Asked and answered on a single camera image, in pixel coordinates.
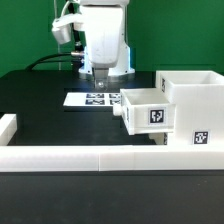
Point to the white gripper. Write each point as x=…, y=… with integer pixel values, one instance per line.
x=103, y=28

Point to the white drawer tray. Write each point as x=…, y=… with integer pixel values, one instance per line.
x=145, y=111
x=159, y=138

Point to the white front drawer tray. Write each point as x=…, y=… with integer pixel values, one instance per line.
x=159, y=138

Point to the white drawer cabinet box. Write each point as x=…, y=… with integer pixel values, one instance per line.
x=199, y=100

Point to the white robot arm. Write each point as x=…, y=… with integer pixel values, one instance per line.
x=71, y=19

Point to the white marker sheet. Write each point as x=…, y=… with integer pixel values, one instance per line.
x=81, y=99

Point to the white fence wall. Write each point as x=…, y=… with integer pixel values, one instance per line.
x=102, y=158

